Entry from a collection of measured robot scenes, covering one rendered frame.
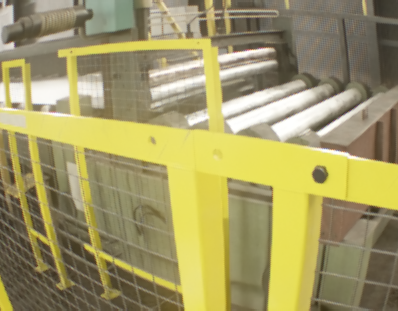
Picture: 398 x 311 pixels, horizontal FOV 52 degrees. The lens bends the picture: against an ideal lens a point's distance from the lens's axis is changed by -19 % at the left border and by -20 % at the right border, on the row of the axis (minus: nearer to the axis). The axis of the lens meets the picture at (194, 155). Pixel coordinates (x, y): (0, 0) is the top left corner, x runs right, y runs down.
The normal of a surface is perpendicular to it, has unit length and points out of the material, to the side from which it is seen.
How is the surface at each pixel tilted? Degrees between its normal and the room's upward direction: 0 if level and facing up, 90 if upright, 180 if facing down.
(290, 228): 90
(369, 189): 90
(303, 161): 90
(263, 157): 90
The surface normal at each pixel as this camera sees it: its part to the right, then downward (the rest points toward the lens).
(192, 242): -0.63, 0.29
